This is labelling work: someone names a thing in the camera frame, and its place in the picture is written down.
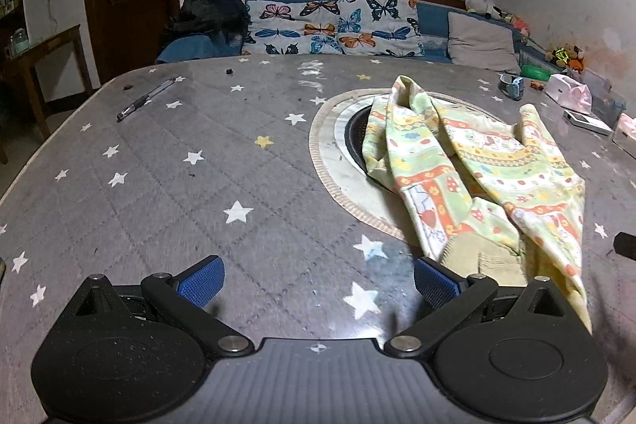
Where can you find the butterfly print pillow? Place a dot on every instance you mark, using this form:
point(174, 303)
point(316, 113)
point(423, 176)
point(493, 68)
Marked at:
point(338, 27)

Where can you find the yellow green toy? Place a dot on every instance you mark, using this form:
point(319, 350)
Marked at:
point(568, 56)

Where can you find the clear plastic storage box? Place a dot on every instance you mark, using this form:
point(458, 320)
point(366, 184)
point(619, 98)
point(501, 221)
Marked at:
point(607, 105)

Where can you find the blue sofa bed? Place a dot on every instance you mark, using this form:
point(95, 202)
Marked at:
point(433, 27)

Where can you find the round black induction cooker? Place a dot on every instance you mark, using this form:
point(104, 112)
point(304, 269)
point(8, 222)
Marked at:
point(354, 134)

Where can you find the dark clothes pile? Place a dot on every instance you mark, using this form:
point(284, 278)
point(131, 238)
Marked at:
point(210, 18)

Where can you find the pink white tissue pack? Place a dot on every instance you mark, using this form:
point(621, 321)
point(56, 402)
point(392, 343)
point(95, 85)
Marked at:
point(569, 93)

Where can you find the colourful patterned baby garment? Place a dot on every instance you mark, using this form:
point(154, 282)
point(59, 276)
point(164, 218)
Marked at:
point(483, 196)

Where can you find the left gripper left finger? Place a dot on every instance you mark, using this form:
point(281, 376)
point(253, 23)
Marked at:
point(180, 301)

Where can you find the green bowl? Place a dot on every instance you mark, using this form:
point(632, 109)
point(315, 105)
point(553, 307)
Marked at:
point(535, 73)

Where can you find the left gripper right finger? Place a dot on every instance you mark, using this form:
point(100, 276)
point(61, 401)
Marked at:
point(455, 303)

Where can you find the white remote control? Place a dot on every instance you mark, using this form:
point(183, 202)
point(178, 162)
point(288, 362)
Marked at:
point(588, 122)

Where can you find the white plush toy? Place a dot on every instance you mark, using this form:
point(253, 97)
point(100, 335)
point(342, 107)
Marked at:
point(483, 8)

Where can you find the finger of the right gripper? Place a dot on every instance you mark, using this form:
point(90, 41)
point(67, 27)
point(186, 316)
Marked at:
point(624, 244)

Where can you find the wooden side table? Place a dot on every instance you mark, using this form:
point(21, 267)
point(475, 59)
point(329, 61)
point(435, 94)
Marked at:
point(35, 69)

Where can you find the grey pillow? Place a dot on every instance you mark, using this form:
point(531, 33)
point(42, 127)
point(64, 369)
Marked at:
point(478, 44)

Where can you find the black pen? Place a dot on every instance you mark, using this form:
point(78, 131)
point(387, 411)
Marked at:
point(143, 100)

